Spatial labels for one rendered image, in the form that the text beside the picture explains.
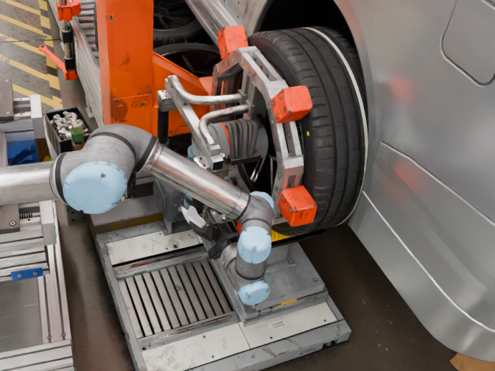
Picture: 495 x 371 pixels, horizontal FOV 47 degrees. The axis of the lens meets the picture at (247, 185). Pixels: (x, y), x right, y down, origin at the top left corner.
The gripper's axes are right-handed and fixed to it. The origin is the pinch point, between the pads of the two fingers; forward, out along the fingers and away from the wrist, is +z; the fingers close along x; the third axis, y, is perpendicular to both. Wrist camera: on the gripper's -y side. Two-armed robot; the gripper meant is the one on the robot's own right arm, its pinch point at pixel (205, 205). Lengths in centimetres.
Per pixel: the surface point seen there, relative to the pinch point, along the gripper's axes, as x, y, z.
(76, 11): -1, -36, 194
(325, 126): -32.0, 23.5, -3.0
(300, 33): -39, 34, 29
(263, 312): -30, -67, 2
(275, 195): -20.4, 1.5, -3.6
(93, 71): 1, -44, 145
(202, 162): -0.2, 12.0, 4.6
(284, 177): -21.0, 9.7, -5.3
